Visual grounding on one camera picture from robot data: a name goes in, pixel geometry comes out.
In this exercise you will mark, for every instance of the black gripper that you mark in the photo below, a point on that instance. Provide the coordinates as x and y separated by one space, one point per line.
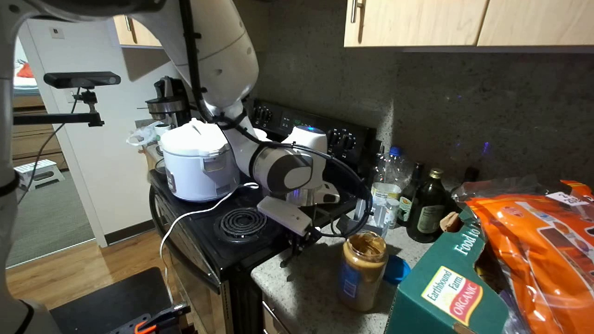
322 223

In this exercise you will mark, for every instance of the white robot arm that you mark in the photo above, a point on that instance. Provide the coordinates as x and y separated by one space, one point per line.
216 48

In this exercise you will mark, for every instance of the peanut butter jar blue label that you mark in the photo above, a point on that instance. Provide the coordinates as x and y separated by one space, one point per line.
363 278

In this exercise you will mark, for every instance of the clear plastic bag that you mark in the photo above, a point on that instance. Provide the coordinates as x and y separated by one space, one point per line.
381 215

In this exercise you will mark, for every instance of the wooden lower cabinet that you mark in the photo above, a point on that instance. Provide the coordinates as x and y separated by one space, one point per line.
276 321

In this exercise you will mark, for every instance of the wooden cabinet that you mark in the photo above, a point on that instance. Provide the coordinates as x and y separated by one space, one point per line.
276 321
133 33
420 20

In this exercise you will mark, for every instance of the blue jar lid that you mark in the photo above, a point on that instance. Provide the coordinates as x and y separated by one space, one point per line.
400 269

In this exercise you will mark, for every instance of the black electric stove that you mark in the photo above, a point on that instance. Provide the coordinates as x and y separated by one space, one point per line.
205 241

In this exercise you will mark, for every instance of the clear bottle blue cap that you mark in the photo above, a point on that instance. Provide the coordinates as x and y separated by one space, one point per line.
391 172

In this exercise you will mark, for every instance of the small dark glass bottle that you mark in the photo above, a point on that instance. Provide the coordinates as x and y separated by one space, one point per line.
409 197

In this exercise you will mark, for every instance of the big dark olive oil bottle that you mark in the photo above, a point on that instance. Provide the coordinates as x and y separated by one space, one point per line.
430 213

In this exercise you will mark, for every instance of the white rice cooker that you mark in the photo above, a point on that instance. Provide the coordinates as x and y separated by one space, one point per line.
196 167

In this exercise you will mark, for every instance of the green cardboard box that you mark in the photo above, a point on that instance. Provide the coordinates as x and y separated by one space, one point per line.
433 289

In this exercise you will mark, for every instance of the orange black clamp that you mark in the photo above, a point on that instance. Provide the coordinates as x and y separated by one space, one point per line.
161 319

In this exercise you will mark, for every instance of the white plastic cup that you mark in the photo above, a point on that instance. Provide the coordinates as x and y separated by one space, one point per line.
146 137

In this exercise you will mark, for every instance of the black coffee grinder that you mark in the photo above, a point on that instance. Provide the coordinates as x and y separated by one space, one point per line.
168 102

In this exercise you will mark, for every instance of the black robot cart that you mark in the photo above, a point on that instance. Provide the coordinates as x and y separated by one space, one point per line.
112 302

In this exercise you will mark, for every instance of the orange plastic produce bag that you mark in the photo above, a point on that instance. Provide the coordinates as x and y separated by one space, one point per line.
539 247

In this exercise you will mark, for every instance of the wooden upper cabinet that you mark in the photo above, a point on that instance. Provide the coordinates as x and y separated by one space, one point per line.
420 20
133 33

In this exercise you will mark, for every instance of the white step stool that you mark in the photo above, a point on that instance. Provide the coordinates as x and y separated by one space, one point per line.
40 171

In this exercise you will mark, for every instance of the wooden dresser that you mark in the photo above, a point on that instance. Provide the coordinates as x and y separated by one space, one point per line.
38 139

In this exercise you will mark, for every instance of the orange background item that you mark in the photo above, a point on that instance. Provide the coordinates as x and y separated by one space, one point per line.
27 68

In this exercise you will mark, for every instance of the black stereo camera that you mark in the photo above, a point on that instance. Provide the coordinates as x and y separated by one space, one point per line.
81 78

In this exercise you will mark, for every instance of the black camera stand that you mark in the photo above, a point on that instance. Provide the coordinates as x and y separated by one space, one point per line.
49 117

